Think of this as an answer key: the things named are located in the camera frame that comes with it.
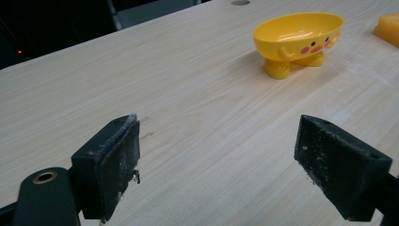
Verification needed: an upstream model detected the yellow soap bar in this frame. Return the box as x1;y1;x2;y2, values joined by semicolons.
373;12;399;49

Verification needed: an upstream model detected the dark metal stand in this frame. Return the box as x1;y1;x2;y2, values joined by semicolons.
104;0;124;32

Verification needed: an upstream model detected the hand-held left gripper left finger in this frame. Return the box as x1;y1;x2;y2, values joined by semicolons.
71;113;141;223

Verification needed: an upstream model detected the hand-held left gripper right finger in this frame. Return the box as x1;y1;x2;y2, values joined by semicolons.
294;114;393;222

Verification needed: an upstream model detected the yellow duck soap dish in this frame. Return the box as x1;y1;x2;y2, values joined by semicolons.
252;11;344;80

